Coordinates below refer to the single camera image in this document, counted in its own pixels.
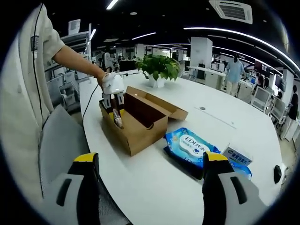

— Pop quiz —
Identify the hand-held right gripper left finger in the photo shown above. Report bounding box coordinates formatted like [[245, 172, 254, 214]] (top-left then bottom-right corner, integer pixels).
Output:
[[43, 152, 102, 225]]

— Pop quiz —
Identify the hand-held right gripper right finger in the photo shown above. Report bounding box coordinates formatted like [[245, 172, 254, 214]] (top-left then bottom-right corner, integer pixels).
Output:
[[202, 151, 270, 225]]

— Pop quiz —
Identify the brown soft packet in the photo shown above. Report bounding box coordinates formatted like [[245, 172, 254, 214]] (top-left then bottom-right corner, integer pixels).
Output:
[[112, 95, 124, 130]]

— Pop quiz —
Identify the brown cardboard shoe box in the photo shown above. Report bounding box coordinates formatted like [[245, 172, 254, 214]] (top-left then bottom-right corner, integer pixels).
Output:
[[99, 86, 189, 157]]

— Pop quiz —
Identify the small white carton box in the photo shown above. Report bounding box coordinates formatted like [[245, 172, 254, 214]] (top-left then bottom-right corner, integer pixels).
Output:
[[222, 145, 254, 165]]

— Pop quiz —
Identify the light blue wet wipes packet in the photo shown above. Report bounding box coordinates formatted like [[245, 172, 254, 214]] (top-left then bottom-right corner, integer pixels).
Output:
[[163, 127, 221, 170]]

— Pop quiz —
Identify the small black item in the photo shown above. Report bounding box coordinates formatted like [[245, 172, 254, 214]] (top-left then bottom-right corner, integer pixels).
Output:
[[273, 165, 283, 184]]

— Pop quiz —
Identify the person's left hand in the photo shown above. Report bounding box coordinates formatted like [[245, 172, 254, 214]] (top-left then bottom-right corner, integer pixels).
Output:
[[95, 71, 106, 89]]

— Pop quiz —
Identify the white plant pot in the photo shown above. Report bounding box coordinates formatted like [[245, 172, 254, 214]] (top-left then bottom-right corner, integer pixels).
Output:
[[149, 74, 165, 89]]

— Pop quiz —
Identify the green leafy plant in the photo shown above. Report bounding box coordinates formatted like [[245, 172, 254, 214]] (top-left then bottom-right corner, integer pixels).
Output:
[[135, 54, 181, 82]]

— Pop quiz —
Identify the grey metal shelf rack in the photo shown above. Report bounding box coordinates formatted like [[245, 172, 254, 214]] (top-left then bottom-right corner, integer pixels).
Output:
[[60, 23, 93, 78]]

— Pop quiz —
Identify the grey mesh office chair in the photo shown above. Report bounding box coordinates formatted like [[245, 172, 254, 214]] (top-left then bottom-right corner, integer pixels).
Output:
[[38, 105, 132, 225]]

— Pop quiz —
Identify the short ceiling light strip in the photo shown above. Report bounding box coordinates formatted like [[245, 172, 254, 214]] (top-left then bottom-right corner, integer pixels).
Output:
[[131, 32, 157, 40]]

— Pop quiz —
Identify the white ribbed device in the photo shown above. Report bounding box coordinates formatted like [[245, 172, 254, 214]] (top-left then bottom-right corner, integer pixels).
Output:
[[67, 19, 81, 36]]

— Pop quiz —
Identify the white office desk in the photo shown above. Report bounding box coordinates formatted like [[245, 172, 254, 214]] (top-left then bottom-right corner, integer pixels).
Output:
[[187, 66, 227, 90]]

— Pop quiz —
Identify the white square pillar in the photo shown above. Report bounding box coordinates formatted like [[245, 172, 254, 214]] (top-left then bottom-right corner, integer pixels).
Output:
[[190, 37, 213, 68]]

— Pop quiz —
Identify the white office chair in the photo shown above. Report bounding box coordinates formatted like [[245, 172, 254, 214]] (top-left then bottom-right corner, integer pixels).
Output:
[[250, 86, 271, 112]]

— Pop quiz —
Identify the long curved ceiling light strip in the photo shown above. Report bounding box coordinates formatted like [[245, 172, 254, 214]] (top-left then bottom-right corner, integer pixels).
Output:
[[183, 27, 300, 78]]

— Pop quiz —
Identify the ceiling air conditioner vent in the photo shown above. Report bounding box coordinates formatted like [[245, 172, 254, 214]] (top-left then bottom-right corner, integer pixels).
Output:
[[208, 0, 253, 25]]

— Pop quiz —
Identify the white table cable plate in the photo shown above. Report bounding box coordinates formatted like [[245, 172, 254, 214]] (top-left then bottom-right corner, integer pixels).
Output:
[[194, 106, 237, 129]]

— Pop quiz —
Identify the thin black shirt cable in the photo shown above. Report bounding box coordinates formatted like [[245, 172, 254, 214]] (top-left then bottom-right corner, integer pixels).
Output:
[[30, 3, 45, 198]]

